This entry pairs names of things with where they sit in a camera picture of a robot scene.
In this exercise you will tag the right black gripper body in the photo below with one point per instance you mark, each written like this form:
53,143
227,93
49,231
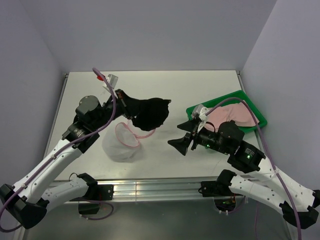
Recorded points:
207,137

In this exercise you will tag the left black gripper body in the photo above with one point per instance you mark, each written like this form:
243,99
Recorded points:
108,110

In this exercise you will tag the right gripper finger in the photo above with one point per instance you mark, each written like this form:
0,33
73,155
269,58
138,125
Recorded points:
191,125
182,144

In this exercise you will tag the black bra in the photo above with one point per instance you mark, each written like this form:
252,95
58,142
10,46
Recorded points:
153,114

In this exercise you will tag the white mesh laundry bag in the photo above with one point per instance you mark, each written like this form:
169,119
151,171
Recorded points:
122,142

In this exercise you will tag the pink bra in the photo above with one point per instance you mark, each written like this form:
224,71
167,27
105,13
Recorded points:
236,112

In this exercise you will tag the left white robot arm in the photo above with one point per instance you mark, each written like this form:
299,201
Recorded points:
29,199

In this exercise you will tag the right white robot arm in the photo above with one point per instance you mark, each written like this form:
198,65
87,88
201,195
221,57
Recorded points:
296,203

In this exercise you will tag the green plastic tray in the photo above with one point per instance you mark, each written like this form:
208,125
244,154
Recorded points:
262,122

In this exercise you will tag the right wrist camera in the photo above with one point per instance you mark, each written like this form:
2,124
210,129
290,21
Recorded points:
199,115

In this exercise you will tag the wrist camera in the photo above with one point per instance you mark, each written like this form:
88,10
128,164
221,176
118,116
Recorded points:
112,81
199,115

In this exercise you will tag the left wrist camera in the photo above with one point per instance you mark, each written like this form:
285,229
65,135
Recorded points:
112,81

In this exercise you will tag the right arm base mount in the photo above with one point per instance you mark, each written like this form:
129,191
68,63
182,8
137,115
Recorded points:
224,199

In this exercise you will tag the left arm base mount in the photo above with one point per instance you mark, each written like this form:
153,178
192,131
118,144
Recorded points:
98,199

